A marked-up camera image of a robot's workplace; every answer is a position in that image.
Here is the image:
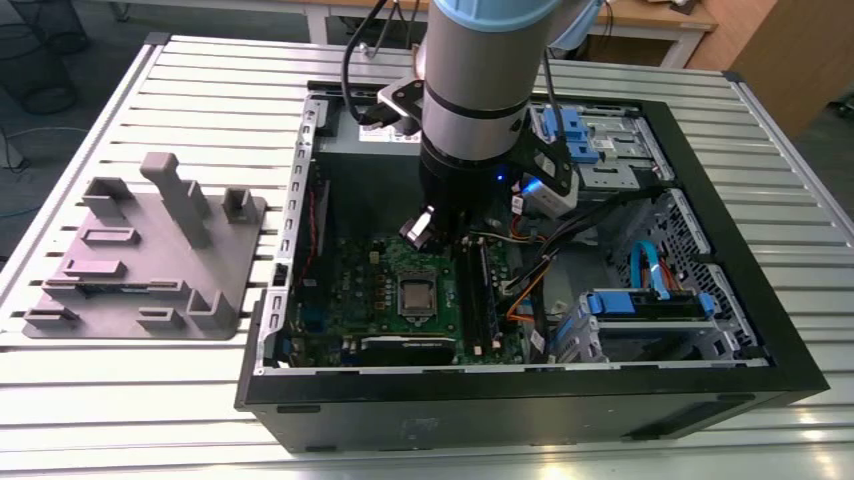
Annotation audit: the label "black graphics card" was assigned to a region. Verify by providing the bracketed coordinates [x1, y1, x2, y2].
[359, 335, 461, 366]

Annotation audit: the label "metal socket cover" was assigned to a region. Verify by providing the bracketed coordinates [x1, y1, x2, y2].
[395, 269, 445, 317]

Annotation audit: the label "grey power supply unit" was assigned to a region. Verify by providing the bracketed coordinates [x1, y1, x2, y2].
[331, 107, 429, 231]

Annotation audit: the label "RAM stick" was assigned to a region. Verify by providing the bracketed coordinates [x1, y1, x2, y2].
[71, 282, 166, 295]

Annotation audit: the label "blue flat data wire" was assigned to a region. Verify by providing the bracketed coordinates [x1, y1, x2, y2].
[629, 239, 681, 302]

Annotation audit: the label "black RAM slot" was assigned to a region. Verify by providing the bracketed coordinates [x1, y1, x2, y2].
[473, 238, 501, 352]
[455, 237, 485, 354]
[465, 238, 493, 354]

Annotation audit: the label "blue disk carrier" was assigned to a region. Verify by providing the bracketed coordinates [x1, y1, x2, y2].
[543, 107, 606, 164]
[585, 291, 714, 322]

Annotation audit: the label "green motherboard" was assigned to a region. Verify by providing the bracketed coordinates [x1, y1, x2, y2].
[286, 232, 529, 366]

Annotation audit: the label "black PC case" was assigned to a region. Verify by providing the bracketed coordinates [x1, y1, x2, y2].
[232, 82, 833, 454]

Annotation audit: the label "CPU with silver top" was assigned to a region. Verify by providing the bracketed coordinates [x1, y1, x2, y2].
[403, 279, 437, 312]

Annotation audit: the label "grey parts rack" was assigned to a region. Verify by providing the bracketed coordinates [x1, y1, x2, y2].
[22, 152, 270, 342]

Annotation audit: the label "black wire mesh bin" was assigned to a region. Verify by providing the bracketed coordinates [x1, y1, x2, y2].
[0, 0, 92, 115]

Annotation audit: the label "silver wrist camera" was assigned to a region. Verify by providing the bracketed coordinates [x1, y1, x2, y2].
[376, 79, 426, 132]

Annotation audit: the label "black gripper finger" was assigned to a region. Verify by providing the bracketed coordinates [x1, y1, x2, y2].
[398, 203, 439, 251]

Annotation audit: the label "orange data wires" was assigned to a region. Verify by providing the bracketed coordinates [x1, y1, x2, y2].
[505, 282, 537, 326]

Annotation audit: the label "silver disk bay cage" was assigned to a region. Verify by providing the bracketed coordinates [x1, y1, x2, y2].
[526, 103, 675, 221]
[546, 288, 767, 365]

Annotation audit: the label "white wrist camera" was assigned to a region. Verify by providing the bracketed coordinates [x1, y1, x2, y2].
[518, 174, 579, 217]

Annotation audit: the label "black camera cable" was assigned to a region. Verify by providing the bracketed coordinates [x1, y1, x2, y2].
[541, 47, 573, 154]
[339, 0, 402, 126]

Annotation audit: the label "black camera bracket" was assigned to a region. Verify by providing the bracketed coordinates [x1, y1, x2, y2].
[513, 105, 581, 197]

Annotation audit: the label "blue port connector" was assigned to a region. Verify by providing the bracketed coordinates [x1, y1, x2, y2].
[300, 307, 330, 335]

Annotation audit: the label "black cable bundle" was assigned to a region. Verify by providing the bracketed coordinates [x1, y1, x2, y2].
[503, 187, 669, 301]

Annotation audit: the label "wooden cabinet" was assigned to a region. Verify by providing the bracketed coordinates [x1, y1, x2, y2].
[686, 0, 854, 141]

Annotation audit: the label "CPU socket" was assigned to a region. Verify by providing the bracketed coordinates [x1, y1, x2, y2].
[394, 268, 447, 322]

